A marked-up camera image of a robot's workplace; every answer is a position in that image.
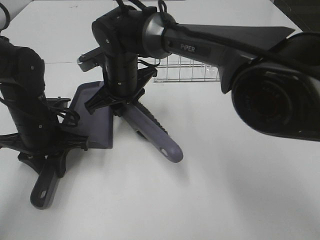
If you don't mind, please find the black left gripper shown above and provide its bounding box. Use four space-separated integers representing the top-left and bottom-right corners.
0 96 88 178

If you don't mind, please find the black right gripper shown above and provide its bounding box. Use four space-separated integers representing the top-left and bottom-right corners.
84 53 158 118

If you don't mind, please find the grey plastic dustpan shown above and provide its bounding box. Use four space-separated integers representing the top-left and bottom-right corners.
30 81 113 209

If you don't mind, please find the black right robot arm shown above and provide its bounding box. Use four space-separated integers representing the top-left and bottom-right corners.
85 5 320 141

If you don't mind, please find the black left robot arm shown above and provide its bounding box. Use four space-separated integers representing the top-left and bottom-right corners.
0 36 88 178

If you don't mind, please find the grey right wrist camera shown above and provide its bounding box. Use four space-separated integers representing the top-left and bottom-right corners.
77 47 105 72

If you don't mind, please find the metal wire dish rack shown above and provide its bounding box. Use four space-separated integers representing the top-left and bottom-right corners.
138 54 220 83

